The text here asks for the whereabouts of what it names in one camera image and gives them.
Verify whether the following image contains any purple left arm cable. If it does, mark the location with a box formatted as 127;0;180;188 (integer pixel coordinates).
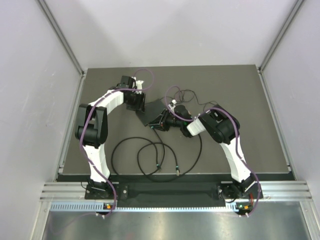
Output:
48;68;155;236

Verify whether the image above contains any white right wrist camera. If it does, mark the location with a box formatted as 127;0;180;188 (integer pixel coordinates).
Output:
168;99;177;112

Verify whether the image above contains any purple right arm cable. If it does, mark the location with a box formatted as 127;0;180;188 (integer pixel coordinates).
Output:
164;85;262;217

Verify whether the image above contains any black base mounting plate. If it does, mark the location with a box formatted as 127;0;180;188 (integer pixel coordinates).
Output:
84;181;265;208

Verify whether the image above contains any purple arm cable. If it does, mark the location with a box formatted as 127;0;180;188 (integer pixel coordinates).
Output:
48;68;155;236
164;85;262;217

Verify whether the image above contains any black ethernet cable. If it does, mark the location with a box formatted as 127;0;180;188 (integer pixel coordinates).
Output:
136;133;203;183
110;126;165;179

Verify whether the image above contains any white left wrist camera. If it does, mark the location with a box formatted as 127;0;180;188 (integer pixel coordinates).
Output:
132;77;144;95

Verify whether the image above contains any slotted grey cable duct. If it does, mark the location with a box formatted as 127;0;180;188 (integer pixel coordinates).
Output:
50;201;249;213

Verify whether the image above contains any dark grey network switch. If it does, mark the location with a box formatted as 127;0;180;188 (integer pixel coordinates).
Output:
135;99;166;127

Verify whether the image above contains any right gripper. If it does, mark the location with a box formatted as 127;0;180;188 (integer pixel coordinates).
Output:
149;109;184;132

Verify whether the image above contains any thin black power cable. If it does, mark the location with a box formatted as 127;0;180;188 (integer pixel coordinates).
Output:
173;89;221;111

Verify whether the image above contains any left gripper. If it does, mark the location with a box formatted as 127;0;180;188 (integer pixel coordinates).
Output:
125;91;146;114

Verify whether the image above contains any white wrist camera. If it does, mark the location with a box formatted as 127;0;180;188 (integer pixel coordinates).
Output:
168;99;177;112
132;77;144;95

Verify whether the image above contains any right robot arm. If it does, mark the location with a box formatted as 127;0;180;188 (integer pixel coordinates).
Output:
147;104;256;198

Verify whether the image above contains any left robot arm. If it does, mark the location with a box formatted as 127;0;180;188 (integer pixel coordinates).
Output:
75;76;146;199

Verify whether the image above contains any aluminium front frame rail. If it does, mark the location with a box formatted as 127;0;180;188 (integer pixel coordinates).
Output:
40;180;312;202

